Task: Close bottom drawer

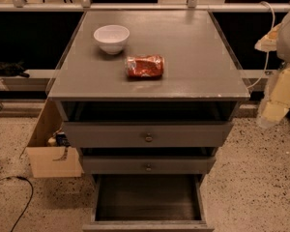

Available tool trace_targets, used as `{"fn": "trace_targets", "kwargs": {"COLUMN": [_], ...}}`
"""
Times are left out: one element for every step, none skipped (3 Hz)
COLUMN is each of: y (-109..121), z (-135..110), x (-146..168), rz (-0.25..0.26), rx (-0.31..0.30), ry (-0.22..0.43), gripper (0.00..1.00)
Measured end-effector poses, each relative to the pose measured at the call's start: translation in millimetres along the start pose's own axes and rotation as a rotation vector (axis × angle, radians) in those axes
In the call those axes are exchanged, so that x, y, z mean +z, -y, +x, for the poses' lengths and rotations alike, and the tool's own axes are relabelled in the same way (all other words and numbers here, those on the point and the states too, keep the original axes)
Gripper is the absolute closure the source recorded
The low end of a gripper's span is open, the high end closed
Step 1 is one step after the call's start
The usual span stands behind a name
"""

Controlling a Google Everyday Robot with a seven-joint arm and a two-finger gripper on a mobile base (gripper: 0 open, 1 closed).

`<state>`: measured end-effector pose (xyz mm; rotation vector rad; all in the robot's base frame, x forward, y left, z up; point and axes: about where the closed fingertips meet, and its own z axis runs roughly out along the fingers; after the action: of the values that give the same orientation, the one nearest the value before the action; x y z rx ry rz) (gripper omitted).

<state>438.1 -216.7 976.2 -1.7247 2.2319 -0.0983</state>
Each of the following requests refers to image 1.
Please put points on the grey drawer cabinet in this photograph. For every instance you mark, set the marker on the grey drawer cabinet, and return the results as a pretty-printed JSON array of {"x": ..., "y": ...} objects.
[{"x": 200, "y": 82}]

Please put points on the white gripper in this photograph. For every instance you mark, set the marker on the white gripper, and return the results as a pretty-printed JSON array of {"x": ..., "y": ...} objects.
[{"x": 289, "y": 43}]

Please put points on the grey top drawer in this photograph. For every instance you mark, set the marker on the grey top drawer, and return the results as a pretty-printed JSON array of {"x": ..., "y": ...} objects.
[{"x": 145, "y": 135}]

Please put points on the wooden box on floor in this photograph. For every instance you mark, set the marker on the wooden box on floor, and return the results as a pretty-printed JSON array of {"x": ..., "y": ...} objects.
[{"x": 47, "y": 159}]

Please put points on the white ceramic bowl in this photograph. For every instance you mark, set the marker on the white ceramic bowl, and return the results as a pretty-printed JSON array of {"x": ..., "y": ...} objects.
[{"x": 112, "y": 38}]

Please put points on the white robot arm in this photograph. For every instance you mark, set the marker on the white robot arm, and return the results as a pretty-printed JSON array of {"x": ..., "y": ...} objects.
[{"x": 283, "y": 41}]

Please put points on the black object on ledge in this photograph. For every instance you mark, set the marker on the black object on ledge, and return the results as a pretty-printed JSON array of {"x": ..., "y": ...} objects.
[{"x": 12, "y": 69}]

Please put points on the grey bottom drawer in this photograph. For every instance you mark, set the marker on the grey bottom drawer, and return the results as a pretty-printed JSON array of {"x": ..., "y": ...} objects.
[{"x": 147, "y": 203}]

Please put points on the grey drawer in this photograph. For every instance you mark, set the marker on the grey drawer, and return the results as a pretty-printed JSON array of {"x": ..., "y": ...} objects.
[
  {"x": 147, "y": 203},
  {"x": 147, "y": 165},
  {"x": 145, "y": 135}
]

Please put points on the metal rail frame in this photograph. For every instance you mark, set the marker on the metal rail frame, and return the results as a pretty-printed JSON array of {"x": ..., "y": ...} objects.
[{"x": 86, "y": 5}]

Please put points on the crushed orange soda can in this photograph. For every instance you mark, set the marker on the crushed orange soda can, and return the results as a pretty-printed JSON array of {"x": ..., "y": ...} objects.
[{"x": 147, "y": 66}]

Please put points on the grey middle drawer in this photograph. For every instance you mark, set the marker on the grey middle drawer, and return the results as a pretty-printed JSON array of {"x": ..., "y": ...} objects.
[{"x": 147, "y": 165}]

